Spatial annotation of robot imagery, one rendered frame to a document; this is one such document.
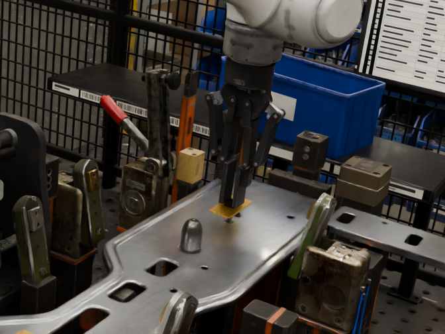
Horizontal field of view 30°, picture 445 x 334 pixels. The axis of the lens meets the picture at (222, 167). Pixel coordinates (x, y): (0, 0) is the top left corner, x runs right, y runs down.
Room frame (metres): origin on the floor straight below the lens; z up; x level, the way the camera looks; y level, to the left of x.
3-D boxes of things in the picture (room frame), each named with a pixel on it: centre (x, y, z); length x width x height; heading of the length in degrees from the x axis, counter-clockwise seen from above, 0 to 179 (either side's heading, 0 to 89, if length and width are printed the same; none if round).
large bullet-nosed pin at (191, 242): (1.11, 0.03, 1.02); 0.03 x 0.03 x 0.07
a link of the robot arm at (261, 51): (1.23, -0.02, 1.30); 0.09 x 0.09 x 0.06
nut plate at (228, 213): (1.23, -0.02, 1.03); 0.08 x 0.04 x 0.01; 154
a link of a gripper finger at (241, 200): (1.22, -0.03, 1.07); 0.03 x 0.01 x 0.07; 154
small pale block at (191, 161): (1.35, 0.06, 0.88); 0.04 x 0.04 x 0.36; 64
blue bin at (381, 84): (1.65, -0.14, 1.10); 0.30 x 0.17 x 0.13; 56
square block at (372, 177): (1.42, -0.26, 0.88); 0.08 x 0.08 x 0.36; 64
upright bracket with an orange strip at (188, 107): (1.38, 0.07, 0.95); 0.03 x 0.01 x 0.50; 154
